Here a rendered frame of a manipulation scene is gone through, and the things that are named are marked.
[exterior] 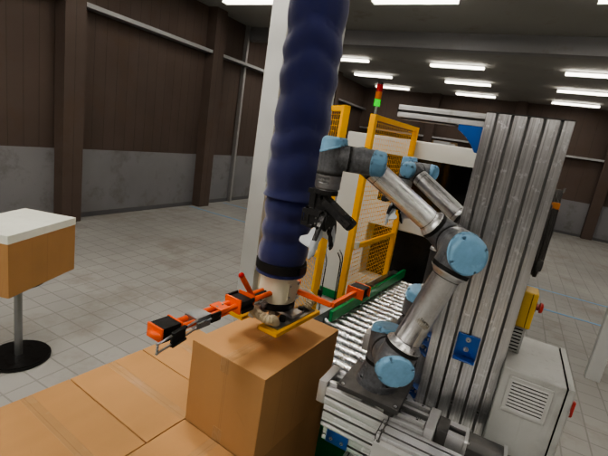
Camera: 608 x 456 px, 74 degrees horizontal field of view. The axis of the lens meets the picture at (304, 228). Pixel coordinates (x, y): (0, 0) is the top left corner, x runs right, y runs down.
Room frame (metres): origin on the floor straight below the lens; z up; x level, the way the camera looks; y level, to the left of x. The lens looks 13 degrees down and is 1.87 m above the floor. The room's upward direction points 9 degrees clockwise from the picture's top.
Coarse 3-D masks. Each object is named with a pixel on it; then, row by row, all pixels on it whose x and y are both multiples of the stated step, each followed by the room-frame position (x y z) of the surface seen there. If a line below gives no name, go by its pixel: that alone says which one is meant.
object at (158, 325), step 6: (162, 318) 1.21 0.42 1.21; (168, 318) 1.22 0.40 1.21; (174, 318) 1.23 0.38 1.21; (150, 324) 1.17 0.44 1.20; (156, 324) 1.17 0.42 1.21; (162, 324) 1.18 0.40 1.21; (168, 324) 1.19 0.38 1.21; (174, 324) 1.19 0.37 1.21; (180, 324) 1.20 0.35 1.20; (156, 330) 1.16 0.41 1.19; (162, 330) 1.14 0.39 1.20; (168, 330) 1.17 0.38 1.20; (174, 330) 1.18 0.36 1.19; (162, 336) 1.15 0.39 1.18; (168, 336) 1.17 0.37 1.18
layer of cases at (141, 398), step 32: (64, 384) 1.66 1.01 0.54; (96, 384) 1.70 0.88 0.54; (128, 384) 1.74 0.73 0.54; (160, 384) 1.77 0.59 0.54; (0, 416) 1.41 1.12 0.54; (32, 416) 1.44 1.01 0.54; (64, 416) 1.46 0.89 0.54; (96, 416) 1.49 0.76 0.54; (128, 416) 1.52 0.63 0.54; (160, 416) 1.55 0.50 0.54; (320, 416) 1.85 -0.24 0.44; (0, 448) 1.26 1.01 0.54; (32, 448) 1.28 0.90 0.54; (64, 448) 1.31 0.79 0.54; (96, 448) 1.33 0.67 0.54; (128, 448) 1.35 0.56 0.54; (160, 448) 1.38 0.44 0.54; (192, 448) 1.40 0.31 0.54; (224, 448) 1.44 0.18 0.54; (288, 448) 1.60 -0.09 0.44
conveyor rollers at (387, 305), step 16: (400, 288) 3.80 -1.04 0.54; (368, 304) 3.22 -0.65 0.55; (384, 304) 3.32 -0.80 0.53; (400, 304) 3.34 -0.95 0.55; (336, 320) 2.85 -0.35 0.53; (352, 320) 2.88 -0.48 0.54; (368, 320) 2.91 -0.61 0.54; (384, 320) 2.95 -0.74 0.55; (352, 336) 2.60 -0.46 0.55; (336, 352) 2.35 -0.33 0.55; (352, 352) 2.39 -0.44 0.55
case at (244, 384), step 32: (256, 320) 1.83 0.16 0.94; (192, 352) 1.56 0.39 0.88; (224, 352) 1.50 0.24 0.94; (256, 352) 1.54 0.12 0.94; (288, 352) 1.58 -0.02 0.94; (320, 352) 1.73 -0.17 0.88; (192, 384) 1.55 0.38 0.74; (224, 384) 1.46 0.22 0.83; (256, 384) 1.38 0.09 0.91; (288, 384) 1.51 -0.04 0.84; (192, 416) 1.54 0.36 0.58; (224, 416) 1.45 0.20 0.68; (256, 416) 1.36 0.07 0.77; (288, 416) 1.55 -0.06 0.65; (256, 448) 1.36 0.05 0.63
